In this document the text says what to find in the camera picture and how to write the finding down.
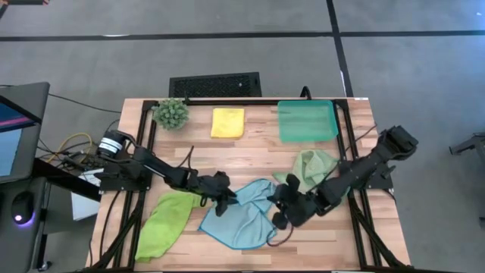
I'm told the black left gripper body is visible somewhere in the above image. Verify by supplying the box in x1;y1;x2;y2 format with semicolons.
188;170;229;199

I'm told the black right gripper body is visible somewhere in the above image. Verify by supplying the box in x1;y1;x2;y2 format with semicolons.
280;184;324;229

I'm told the mint green microfiber towel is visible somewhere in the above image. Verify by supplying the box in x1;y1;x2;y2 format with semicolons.
272;149;352;208

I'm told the light blue teal-hemmed microfiber towel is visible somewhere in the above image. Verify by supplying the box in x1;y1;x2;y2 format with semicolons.
198;177;279;250

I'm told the teal translucent plastic bin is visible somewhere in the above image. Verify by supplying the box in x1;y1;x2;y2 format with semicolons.
277;99;340;144

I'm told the yellow microfiber towel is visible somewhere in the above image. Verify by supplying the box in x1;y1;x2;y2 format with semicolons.
210;107;246;140

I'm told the lime green microfiber towel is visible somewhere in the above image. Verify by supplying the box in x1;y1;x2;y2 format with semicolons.
134;190;204;263

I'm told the artificial plant in white pot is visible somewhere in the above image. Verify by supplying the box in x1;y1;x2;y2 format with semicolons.
151;97;189;131

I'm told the white paper sheet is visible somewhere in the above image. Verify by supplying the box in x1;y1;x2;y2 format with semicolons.
70;168;104;221

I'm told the black operator desk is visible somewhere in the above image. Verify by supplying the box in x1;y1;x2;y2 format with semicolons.
0;157;102;273

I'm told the grey stand leg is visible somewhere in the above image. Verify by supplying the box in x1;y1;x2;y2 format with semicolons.
449;130;485;156

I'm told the black computer mouse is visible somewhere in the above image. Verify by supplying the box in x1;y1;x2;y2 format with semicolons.
10;190;36;228

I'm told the black computer monitor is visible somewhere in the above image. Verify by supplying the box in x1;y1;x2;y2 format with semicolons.
0;81;51;185

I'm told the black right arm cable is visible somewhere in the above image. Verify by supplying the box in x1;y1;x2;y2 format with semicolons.
264;225;295;248

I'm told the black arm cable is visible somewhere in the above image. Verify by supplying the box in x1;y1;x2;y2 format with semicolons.
177;146;196;170
264;225;295;248

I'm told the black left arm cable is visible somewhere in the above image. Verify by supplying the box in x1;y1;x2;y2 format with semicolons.
177;146;196;170

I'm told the black aluminium table frame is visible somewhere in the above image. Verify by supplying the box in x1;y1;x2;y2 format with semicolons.
85;96;412;273

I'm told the yellow cable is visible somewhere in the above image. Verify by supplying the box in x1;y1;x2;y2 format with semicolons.
47;132;94;164

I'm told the thin black floor cable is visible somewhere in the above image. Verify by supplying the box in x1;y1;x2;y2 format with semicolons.
47;93;122;115

